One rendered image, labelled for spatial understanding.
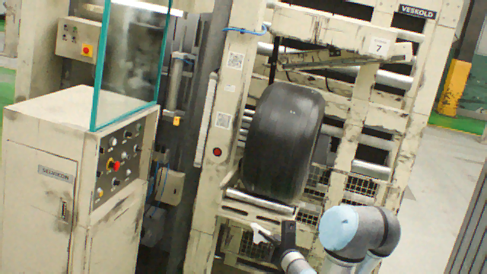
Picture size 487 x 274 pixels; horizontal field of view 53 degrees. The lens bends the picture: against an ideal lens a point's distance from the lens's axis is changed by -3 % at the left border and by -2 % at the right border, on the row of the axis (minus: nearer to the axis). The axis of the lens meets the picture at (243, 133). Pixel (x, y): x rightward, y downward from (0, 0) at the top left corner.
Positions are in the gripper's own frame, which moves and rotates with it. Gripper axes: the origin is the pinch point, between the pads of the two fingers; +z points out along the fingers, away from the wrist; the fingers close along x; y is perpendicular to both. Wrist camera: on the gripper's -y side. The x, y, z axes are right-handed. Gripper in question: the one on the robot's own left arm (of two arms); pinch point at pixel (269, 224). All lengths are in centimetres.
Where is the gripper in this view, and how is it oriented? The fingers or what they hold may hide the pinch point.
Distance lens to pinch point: 183.1
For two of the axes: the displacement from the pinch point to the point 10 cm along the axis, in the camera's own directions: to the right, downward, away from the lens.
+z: -3.4, -3.4, 8.8
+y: -3.2, 9.2, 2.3
